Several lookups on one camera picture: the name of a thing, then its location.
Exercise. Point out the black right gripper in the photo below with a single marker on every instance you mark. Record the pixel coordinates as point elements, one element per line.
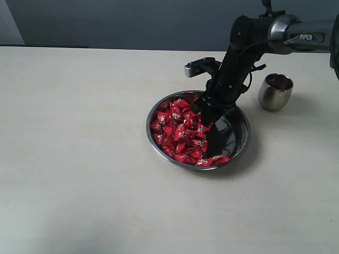
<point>226,85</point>

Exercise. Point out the red candy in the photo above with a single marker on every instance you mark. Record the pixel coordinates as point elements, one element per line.
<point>204,162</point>
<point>157,126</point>
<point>201,144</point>
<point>164,118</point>
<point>219,159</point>
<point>180,104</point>
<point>202,130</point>
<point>189,156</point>
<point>180,133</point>

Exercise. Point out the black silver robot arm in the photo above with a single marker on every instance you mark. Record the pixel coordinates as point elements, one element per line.
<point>250,38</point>

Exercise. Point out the round stainless steel plate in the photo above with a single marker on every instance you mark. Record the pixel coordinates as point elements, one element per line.
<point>230,136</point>

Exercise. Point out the stainless steel cup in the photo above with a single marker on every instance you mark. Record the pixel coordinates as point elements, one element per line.
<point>275,91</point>

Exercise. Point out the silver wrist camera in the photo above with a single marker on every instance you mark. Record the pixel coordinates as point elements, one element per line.
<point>205,65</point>

